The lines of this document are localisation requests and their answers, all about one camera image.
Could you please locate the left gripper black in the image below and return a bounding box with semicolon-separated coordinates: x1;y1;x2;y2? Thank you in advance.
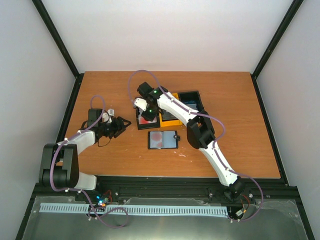
98;116;131;139

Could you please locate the red circle white card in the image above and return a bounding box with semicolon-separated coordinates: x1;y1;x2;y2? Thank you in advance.
150;131;162;149

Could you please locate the black leather card holder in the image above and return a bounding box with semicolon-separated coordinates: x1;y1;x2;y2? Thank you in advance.
147;130;181;150

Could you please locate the dark card stack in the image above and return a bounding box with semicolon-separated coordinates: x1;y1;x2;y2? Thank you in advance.
161;112;176;121

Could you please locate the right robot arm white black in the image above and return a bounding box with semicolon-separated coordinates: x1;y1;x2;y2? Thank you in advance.
133;82;245;202

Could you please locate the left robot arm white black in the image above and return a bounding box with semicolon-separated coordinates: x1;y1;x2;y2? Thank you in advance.
38;108;132;202

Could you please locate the red white card stack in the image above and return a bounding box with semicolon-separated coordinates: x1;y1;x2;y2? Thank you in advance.
138;113;157;125

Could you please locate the blue card stack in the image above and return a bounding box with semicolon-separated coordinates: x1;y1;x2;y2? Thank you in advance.
183;100;199;111

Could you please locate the black bin left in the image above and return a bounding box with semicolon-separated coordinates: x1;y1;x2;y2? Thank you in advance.
134;105;161;130

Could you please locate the black bin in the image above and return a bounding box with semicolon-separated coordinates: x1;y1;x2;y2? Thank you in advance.
178;90;204;112
134;105;161;130

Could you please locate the yellow bin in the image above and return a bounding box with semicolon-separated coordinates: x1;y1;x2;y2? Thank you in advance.
158;92;183;128

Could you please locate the black bin right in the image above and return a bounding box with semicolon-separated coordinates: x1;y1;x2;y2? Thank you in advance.
178;90;204;112

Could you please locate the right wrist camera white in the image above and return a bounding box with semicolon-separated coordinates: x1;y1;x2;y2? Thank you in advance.
133;97;148;112

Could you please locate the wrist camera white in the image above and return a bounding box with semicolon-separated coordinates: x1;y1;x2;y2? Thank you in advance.
102;108;115;123
133;97;148;112

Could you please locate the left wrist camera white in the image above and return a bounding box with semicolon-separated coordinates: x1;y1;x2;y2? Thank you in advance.
102;108;115;123

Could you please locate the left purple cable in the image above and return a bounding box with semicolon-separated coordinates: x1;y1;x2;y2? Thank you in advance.
49;94;105;192

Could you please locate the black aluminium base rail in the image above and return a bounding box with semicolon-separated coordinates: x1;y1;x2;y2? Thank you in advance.
33;174;300;208

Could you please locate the light blue cable duct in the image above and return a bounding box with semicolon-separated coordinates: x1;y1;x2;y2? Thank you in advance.
39;203;228;218

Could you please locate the left black frame post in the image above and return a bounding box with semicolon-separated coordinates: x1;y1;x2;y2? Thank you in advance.
31;0;81;78

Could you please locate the black frame post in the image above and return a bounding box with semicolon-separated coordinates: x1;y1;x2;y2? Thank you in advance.
31;0;81;78
251;0;305;78

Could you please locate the right black frame post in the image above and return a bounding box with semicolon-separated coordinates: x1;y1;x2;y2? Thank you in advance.
251;0;305;78

